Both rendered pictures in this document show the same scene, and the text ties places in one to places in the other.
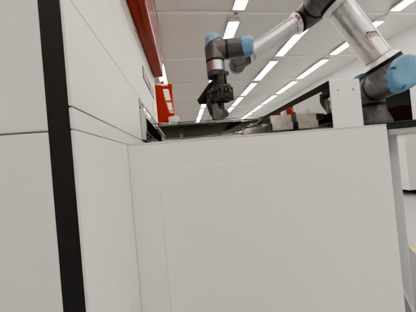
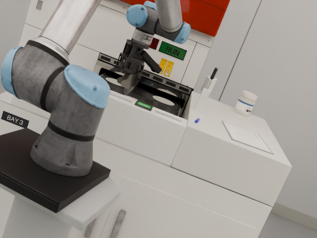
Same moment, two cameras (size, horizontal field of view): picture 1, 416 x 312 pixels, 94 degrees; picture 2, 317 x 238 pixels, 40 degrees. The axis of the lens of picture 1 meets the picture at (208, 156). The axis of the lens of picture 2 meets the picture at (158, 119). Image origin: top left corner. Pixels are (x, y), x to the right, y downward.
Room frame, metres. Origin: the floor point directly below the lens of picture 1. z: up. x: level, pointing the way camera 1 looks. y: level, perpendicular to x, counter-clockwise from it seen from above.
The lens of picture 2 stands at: (1.18, -1.69, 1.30)
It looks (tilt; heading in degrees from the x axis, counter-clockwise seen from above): 15 degrees down; 98
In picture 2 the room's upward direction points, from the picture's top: 21 degrees clockwise
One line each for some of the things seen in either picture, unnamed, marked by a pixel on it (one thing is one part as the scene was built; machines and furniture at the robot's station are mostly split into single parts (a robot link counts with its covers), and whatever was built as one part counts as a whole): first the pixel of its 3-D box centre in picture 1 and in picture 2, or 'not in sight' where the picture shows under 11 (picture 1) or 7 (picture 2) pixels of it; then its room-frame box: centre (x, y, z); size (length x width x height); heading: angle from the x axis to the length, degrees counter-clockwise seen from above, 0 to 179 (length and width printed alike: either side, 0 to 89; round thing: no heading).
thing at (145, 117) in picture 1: (153, 134); (139, 87); (0.79, 0.21, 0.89); 0.44 x 0.02 x 0.10; 7
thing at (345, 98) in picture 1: (292, 122); (100, 112); (0.81, -0.36, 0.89); 0.55 x 0.09 x 0.14; 7
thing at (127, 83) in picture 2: (223, 114); (127, 84); (0.80, -0.08, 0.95); 0.06 x 0.03 x 0.09; 44
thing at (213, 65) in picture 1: (216, 69); (143, 38); (0.79, -0.07, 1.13); 0.08 x 0.08 x 0.05
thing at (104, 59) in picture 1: (137, 86); (112, 46); (0.61, 0.20, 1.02); 0.81 x 0.03 x 0.40; 7
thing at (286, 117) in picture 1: (278, 119); not in sight; (0.73, -0.28, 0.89); 0.08 x 0.03 x 0.03; 97
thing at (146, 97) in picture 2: (204, 129); (136, 96); (0.83, 0.00, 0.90); 0.34 x 0.34 x 0.01; 7
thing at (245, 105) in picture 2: (174, 124); (246, 103); (1.25, 0.20, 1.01); 0.07 x 0.07 x 0.10
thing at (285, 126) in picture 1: (262, 133); not in sight; (0.88, -0.26, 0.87); 0.36 x 0.08 x 0.03; 7
